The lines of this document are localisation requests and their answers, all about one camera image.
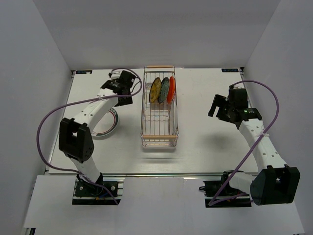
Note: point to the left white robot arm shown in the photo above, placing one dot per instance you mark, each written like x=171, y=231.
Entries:
x=75, y=134

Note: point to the metal wire dish rack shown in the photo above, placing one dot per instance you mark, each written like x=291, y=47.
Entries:
x=155, y=116

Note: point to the right blue table label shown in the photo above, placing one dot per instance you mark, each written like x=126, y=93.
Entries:
x=230, y=70

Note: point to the teal patterned plate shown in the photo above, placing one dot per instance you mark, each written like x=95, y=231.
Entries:
x=164, y=90

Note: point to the white plate red lettering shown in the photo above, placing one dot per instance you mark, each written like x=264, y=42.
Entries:
x=103, y=137

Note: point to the plain white plate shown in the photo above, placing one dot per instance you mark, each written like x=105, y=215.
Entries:
x=173, y=118

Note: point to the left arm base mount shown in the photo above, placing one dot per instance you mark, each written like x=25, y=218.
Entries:
x=90, y=195

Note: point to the yellow patterned plate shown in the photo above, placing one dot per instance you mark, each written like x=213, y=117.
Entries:
x=155, y=90

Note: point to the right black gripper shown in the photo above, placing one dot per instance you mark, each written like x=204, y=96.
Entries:
x=218, y=100

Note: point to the orange plate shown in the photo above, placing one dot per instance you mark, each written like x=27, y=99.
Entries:
x=172, y=87

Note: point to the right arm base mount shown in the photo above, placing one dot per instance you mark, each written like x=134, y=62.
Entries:
x=210, y=187

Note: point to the blue table label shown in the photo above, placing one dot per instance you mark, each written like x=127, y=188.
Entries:
x=230, y=70
x=83, y=72

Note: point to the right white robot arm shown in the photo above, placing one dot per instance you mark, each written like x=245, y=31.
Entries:
x=262, y=173

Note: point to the left blue table label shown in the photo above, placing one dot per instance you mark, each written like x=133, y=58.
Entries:
x=83, y=72

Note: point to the white plate teal rim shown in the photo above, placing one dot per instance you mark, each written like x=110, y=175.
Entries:
x=106, y=125

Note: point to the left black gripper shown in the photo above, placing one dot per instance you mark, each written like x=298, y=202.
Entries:
x=128, y=102

